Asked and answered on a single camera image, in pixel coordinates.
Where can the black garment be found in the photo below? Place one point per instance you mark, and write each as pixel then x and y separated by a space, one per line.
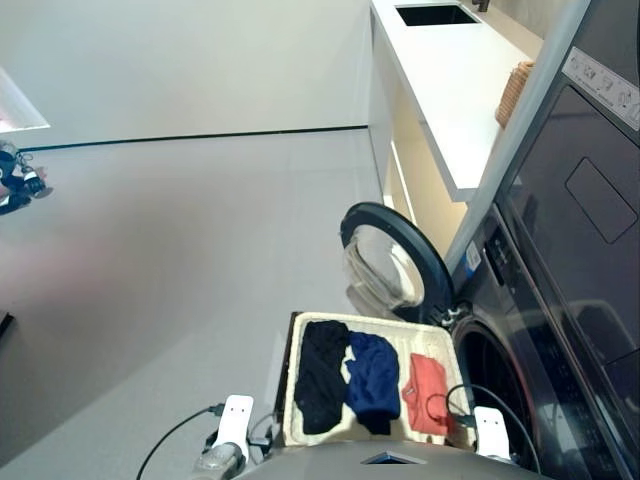
pixel 320 375

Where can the navy blue garment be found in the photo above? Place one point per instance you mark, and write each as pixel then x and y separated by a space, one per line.
pixel 372 380

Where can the red garment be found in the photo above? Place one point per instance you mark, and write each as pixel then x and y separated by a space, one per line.
pixel 425 385

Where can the pale woven laundry basket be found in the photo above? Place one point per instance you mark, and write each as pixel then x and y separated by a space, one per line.
pixel 430 340

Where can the brown woven basket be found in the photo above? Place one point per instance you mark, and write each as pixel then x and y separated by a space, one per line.
pixel 512 95

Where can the round glass washer door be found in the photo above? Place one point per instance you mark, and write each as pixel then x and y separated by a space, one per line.
pixel 380 260

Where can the blue white washer sticker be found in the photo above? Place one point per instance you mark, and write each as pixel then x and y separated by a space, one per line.
pixel 471 260

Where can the grey robot torso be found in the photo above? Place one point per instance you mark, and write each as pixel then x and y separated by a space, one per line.
pixel 325 465

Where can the black sink basin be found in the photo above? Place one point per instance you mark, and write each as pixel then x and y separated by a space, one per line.
pixel 435 15

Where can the dark glossy stacked dryer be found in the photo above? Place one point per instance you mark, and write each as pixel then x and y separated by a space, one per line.
pixel 575 175

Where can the dark metal faucet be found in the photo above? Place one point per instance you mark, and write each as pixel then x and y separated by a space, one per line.
pixel 481 4

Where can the black white distant equipment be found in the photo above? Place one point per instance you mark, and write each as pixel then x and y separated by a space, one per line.
pixel 20 180

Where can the white warning label sticker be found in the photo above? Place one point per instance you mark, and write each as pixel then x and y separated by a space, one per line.
pixel 605 85

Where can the white flat platform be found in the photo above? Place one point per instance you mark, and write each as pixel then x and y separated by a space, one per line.
pixel 17 105

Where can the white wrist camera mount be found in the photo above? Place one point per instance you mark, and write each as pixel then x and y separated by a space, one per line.
pixel 235 420
pixel 490 430

